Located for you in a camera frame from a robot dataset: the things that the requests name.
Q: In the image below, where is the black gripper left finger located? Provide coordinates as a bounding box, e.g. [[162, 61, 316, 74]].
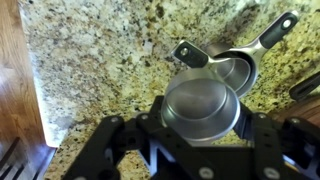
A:
[[63, 95, 174, 180]]

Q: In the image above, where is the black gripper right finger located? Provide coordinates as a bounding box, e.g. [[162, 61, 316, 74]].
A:
[[233, 103, 320, 180]]

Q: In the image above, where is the small metal measuring cup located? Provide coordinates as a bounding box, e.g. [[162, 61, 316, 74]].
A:
[[160, 39, 242, 144]]

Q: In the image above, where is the medium metal measuring cup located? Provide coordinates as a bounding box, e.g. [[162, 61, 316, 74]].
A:
[[213, 9, 300, 95]]

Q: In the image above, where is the large metal measuring cup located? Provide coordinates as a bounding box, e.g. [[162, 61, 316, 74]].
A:
[[204, 41, 260, 100]]

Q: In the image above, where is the round wooden board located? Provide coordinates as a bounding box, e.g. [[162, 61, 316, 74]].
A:
[[272, 95, 320, 128]]

